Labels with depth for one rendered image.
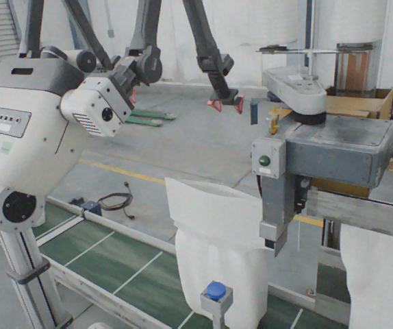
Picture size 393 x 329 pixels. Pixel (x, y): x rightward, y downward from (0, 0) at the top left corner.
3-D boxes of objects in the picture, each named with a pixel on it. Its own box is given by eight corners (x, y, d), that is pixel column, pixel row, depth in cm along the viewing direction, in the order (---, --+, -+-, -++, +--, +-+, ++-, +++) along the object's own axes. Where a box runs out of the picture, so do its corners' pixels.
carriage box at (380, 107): (294, 189, 125) (296, 105, 112) (322, 155, 149) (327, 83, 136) (367, 205, 111) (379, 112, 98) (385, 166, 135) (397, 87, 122)
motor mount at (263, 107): (256, 142, 136) (255, 102, 129) (263, 136, 141) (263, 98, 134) (328, 153, 120) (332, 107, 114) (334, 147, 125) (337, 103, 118)
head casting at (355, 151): (260, 220, 102) (259, 125, 89) (291, 185, 119) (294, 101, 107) (369, 251, 85) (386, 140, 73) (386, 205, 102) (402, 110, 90)
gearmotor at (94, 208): (64, 215, 270) (59, 199, 264) (79, 207, 280) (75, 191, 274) (88, 225, 253) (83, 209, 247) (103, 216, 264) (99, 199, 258)
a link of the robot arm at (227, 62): (195, 60, 123) (216, 60, 118) (209, 41, 128) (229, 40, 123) (207, 86, 132) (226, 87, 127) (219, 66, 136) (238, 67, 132)
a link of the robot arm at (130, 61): (110, 70, 91) (124, 70, 88) (131, 46, 96) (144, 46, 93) (128, 95, 98) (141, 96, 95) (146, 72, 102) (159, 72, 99)
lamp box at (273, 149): (252, 173, 91) (251, 142, 87) (259, 167, 94) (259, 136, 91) (278, 179, 87) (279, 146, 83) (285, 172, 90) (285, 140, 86)
